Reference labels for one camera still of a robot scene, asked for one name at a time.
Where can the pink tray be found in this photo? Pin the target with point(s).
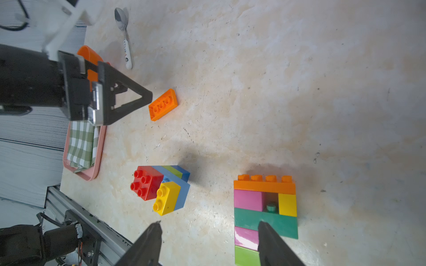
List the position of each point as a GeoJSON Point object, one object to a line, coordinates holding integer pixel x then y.
{"type": "Point", "coordinates": [92, 172]}

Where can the lime green lego brick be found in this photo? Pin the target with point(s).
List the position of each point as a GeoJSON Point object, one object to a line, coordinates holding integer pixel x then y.
{"type": "Point", "coordinates": [246, 257]}

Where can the yellow notched lego brick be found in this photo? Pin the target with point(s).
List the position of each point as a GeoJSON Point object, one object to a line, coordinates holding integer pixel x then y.
{"type": "Point", "coordinates": [287, 205]}

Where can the red lego brick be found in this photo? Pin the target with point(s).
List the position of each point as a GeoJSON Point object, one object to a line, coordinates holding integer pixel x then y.
{"type": "Point", "coordinates": [146, 182]}

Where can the green checkered cloth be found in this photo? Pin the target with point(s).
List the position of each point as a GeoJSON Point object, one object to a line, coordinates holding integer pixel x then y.
{"type": "Point", "coordinates": [83, 144]}

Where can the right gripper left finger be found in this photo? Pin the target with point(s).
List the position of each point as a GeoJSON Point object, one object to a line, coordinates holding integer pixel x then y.
{"type": "Point", "coordinates": [145, 251]}

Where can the magenta lego brick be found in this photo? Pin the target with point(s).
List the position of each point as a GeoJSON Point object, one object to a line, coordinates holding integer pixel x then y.
{"type": "Point", "coordinates": [246, 238]}

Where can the pink lego brick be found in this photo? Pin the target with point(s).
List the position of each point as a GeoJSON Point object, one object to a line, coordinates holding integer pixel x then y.
{"type": "Point", "coordinates": [251, 200]}

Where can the small blue lego brick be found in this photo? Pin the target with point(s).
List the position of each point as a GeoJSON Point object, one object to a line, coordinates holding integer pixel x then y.
{"type": "Point", "coordinates": [186, 174]}

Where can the dark green lego brick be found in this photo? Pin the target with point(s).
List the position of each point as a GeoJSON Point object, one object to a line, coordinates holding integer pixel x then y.
{"type": "Point", "coordinates": [285, 226]}

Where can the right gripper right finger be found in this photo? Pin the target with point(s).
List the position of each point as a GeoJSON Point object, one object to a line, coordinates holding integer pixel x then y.
{"type": "Point", "coordinates": [273, 251]}

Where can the long blue lego brick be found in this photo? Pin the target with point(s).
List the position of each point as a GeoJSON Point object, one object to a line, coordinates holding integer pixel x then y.
{"type": "Point", "coordinates": [184, 186]}

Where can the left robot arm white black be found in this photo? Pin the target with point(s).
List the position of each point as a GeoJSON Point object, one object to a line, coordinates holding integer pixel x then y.
{"type": "Point", "coordinates": [39, 97]}

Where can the metal spoon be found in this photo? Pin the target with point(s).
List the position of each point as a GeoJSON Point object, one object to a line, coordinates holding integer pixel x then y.
{"type": "Point", "coordinates": [122, 22]}

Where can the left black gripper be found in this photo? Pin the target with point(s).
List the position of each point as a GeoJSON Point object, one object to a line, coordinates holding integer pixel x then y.
{"type": "Point", "coordinates": [117, 94]}

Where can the orange long lego brick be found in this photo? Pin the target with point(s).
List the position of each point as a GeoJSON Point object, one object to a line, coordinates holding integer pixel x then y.
{"type": "Point", "coordinates": [163, 105]}

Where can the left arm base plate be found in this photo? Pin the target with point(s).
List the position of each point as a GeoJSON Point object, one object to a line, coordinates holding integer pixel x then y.
{"type": "Point", "coordinates": [90, 241]}

